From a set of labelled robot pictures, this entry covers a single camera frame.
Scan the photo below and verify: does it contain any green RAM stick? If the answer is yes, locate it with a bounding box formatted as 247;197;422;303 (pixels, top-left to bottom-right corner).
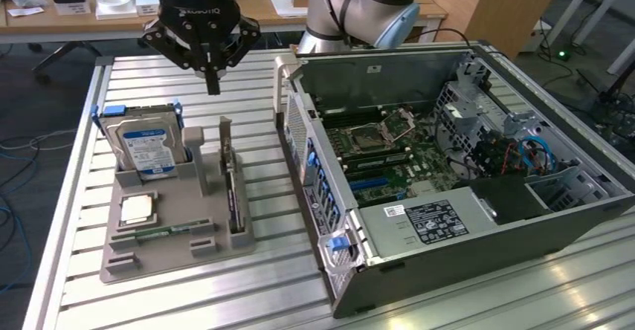
111;222;212;240

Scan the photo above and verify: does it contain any black plastic shroud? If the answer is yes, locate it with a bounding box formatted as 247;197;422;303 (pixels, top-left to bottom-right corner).
468;175;552;226

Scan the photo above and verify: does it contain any graphics card with metal bracket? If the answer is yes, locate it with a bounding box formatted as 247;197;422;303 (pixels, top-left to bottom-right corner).
219;116;248;234

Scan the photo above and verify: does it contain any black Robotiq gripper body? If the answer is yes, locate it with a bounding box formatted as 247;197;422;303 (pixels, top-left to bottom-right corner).
151;0;244;59

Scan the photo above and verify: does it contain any black labelled RAM stick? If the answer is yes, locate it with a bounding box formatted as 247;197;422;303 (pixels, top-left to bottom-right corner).
343;154;412;170

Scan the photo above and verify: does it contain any grey parts rack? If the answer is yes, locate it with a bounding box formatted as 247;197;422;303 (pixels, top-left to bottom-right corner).
99;125;258;283

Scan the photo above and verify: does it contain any silver CPU chip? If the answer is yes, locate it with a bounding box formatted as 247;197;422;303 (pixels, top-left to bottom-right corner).
120;195;156;225

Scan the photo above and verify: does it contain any blue wire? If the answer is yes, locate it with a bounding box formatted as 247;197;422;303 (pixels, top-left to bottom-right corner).
515;135;558;177

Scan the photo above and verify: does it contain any flat white box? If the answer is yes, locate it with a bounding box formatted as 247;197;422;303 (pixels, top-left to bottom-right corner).
95;1;140;21

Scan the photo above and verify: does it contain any black chair base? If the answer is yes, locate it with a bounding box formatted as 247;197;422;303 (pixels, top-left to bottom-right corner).
27;41;103;85

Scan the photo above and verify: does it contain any wooden cabinet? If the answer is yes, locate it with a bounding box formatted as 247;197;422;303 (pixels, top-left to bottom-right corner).
414;0;570;59

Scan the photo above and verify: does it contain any green motherboard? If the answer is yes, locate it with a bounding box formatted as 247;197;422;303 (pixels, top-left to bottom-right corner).
316;101;471;204

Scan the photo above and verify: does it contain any black cable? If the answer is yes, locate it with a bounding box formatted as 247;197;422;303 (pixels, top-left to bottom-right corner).
411;27;474;48

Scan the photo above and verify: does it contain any grey power supply unit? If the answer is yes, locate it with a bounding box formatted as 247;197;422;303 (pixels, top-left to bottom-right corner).
356;187;500;266

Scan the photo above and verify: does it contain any red wire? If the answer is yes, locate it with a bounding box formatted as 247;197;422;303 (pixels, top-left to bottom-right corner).
499;140;516;177

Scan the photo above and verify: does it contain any metal disk bay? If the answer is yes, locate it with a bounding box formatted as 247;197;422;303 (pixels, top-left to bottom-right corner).
524;161;614;214

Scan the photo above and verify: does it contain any metal socket cover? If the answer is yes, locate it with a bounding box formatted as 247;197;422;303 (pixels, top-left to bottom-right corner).
379;107;418;134

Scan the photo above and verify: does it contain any CPU socket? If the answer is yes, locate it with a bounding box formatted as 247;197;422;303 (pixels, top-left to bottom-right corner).
350;123;391;152

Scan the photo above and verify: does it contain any hard disk in blue caddy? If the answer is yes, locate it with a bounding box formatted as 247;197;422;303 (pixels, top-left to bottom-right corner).
91;98;194;181

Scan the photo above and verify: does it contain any white paper stack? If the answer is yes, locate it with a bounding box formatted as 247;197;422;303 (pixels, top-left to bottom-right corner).
268;0;310;19

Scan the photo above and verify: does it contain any wooden desk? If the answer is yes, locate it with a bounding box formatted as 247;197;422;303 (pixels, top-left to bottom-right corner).
0;0;180;45
176;0;451;54

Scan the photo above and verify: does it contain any blue expansion slot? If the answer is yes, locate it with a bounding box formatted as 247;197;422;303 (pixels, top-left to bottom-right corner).
350;176;390;192

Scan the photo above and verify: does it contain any open grey PC case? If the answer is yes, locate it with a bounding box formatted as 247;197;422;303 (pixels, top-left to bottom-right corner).
274;39;635;320

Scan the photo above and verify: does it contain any white table frame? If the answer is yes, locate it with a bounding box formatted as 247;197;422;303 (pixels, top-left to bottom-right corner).
543;0;635;75

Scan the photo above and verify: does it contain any small white labelled box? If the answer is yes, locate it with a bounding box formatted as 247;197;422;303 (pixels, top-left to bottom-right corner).
134;0;160;17

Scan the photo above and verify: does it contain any black tripod stand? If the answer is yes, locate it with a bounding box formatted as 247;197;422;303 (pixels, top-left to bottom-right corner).
575;68;635;141

